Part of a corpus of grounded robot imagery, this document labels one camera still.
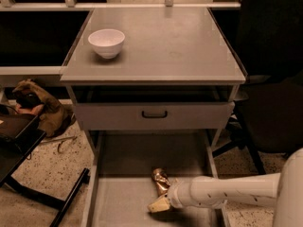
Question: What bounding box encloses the grey upper drawer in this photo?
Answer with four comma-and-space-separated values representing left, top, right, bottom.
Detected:
74, 102, 234, 131

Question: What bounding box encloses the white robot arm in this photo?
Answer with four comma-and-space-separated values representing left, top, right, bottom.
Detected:
148, 149, 303, 227

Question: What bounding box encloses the black drawer handle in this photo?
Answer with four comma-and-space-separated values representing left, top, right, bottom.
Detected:
141, 111, 168, 119

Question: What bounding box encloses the grey open middle drawer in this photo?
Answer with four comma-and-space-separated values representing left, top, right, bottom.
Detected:
81, 131, 231, 227

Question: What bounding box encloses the white ceramic bowl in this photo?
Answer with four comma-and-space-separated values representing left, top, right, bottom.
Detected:
88, 29, 125, 59

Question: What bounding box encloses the brown bag on floor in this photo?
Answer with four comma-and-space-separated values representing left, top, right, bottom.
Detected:
12, 79, 74, 138

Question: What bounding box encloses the grey drawer cabinet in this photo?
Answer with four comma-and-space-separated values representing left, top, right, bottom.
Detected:
61, 7, 245, 144

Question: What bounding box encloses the black box on table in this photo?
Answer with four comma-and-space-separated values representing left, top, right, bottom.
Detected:
0, 104, 39, 153

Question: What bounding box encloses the black office chair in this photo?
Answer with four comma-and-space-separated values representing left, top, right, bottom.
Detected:
212, 79, 303, 175

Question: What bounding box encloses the crushed orange soda can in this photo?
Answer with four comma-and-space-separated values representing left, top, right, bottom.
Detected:
151, 168, 170, 196

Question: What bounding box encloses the black side table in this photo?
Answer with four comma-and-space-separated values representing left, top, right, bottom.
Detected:
0, 130, 92, 227

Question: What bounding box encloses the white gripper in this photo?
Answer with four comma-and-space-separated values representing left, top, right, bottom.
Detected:
148, 179, 197, 213

